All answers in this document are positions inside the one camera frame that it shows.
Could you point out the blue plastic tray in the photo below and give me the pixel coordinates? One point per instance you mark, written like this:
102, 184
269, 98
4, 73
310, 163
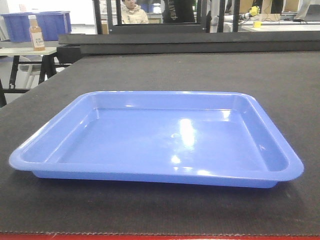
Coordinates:
176, 137

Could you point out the person in beige hoodie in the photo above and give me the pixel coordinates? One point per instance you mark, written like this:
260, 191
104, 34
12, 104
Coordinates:
132, 13

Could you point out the person in black shirt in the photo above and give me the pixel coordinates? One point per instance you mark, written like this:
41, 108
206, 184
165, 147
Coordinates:
178, 11

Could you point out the yellow block on far table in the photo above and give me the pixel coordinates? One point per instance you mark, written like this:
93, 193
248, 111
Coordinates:
257, 24

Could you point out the white side table black legs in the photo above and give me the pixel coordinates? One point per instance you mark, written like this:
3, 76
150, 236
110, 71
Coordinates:
37, 62

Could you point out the orange juice bottle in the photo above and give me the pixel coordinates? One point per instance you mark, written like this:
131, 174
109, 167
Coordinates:
36, 34

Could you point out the blue storage crate on table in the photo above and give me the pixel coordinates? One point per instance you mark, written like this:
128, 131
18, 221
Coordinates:
52, 24

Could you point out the white far table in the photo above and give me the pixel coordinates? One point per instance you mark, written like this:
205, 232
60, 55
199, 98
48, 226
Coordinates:
282, 28

